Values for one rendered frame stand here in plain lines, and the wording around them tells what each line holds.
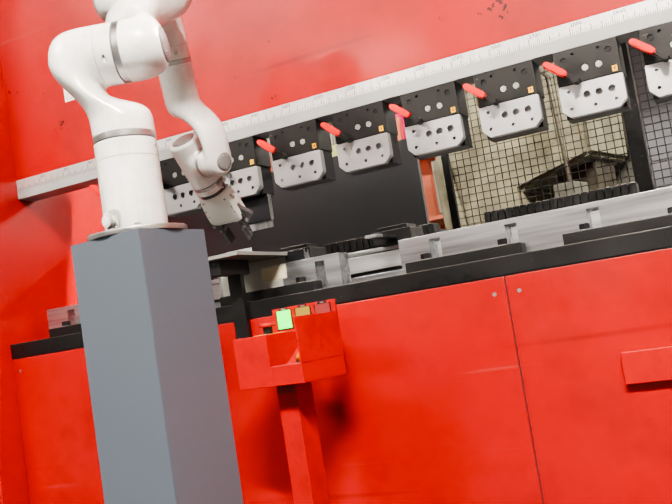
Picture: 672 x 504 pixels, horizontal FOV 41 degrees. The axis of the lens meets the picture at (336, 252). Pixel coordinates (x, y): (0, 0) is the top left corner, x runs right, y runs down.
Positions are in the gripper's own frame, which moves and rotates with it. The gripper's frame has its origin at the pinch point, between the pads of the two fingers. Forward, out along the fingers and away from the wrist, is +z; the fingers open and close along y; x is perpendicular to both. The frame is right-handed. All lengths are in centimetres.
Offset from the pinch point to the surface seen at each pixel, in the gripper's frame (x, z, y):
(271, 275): 2.9, 13.7, -4.6
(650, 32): -21, -16, -113
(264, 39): -39, -37, -14
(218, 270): 19.1, -2.5, -2.4
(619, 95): -13, -7, -104
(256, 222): -9.1, 3.1, -1.0
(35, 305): -1, 10, 84
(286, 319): 28.5, 9.6, -19.7
